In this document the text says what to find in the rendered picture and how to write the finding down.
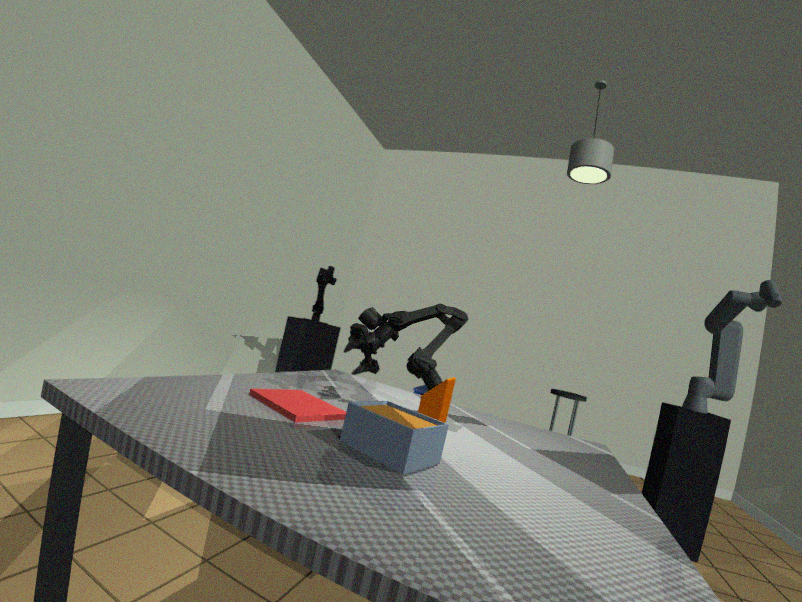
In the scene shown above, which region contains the red lid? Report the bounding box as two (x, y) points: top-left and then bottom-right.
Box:
(249, 389), (346, 423)

